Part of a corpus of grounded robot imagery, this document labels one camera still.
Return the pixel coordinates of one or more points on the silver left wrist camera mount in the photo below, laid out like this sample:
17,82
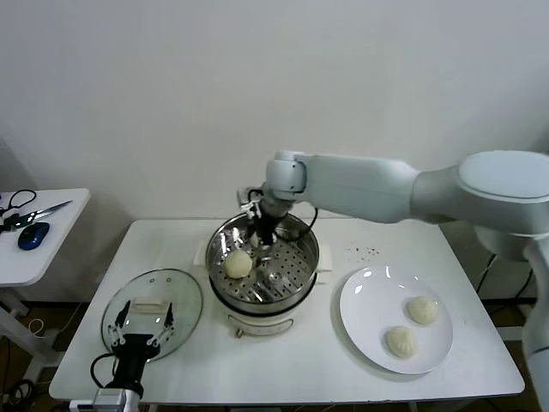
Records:
109,399

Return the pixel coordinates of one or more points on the white side table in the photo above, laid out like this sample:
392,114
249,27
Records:
56,249

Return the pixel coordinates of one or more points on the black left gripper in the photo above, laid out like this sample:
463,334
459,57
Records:
130,360

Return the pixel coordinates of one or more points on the perforated steel steamer basket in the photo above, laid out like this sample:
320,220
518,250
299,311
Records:
300,262

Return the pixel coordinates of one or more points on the round glass pot lid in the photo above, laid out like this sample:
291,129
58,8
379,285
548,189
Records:
184,300

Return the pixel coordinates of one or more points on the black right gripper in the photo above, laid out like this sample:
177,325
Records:
267,225

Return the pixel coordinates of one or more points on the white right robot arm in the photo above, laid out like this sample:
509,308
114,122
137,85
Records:
364,184

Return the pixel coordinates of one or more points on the steel steamer pot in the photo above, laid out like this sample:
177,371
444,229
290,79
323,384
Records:
257,322

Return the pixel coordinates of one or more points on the blue computer mouse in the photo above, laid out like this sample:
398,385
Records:
32,236

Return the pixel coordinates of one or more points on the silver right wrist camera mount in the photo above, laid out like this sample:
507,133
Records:
249,199

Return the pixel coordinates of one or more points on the white round plate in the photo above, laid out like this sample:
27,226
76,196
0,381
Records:
369,335

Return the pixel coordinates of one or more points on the white steamed baozi bun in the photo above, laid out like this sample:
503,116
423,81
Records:
422,310
237,264
401,342

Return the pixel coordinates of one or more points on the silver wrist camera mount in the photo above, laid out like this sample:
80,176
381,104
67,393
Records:
109,399
249,199

